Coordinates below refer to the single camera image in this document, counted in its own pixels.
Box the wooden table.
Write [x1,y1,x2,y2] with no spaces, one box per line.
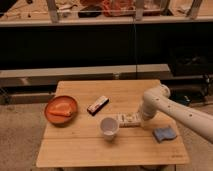
[36,80,189,168]

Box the orange carrot piece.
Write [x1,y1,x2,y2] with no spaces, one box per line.
[49,103,72,117]

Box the metal shelf frame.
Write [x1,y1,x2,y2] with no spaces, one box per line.
[0,0,213,27]

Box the white paper cup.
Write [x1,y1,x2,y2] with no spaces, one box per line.
[100,117,119,141]

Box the red cloth on shelf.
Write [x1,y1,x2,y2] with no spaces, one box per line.
[101,0,135,17]

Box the black cable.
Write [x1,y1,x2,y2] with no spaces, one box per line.
[132,16,139,80]

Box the blue sponge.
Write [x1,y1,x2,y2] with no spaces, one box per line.
[153,126,177,143]

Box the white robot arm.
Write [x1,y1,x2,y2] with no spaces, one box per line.
[138,84,213,144]

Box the orange bowl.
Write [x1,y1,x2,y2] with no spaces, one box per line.
[44,96,78,125]

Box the white plastic bottle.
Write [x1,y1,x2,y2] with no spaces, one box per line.
[116,113,141,128]

